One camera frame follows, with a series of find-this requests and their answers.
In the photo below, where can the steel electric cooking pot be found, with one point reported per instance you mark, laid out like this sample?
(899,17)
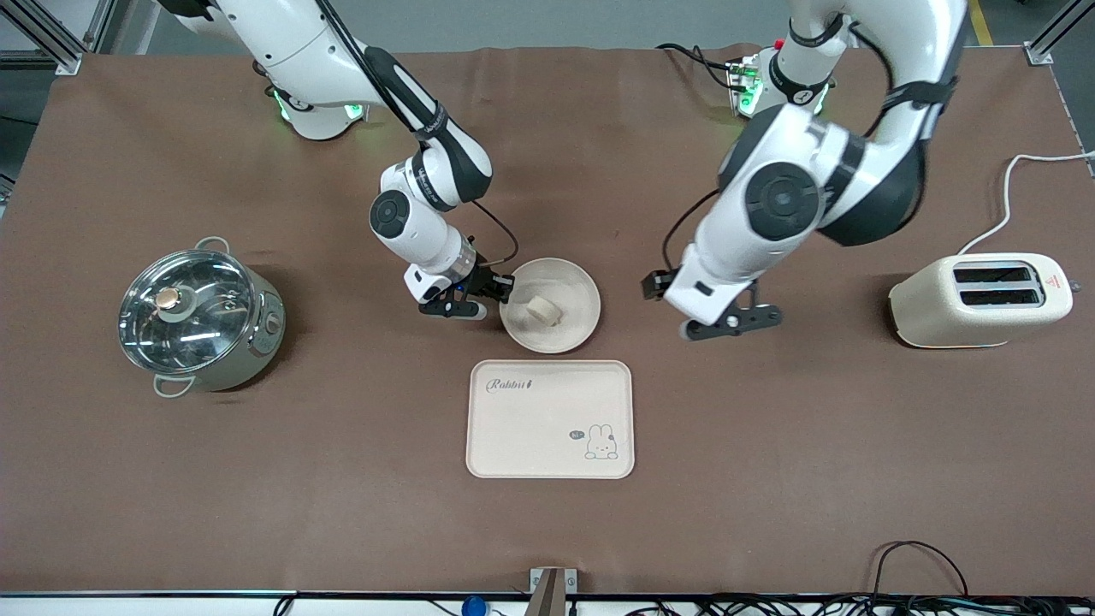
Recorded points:
(257,351)

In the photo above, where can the cream two-slot toaster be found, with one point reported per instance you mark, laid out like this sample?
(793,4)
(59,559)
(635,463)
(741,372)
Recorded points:
(932,312)

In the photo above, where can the cream rabbit print tray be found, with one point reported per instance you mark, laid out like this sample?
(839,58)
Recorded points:
(539,419)

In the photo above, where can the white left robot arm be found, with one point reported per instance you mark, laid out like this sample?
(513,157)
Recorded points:
(907,34)

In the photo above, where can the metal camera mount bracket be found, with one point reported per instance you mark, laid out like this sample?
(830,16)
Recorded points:
(552,590)

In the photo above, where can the aluminium frame post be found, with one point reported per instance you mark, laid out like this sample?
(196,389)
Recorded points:
(51,43)
(1056,30)

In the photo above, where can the cream round plate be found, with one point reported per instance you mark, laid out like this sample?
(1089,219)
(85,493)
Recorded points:
(573,291)

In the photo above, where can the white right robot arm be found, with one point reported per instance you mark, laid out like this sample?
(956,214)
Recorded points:
(291,43)

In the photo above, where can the glass pot lid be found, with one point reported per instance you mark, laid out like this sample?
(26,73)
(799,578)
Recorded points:
(197,342)

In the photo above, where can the blue round knob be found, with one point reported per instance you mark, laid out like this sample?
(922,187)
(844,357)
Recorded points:
(473,607)

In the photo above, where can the small white bun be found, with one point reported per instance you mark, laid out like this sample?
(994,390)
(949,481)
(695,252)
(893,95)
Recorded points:
(542,311)

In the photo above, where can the brown table cover mat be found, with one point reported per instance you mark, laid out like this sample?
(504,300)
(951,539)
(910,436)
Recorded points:
(171,470)

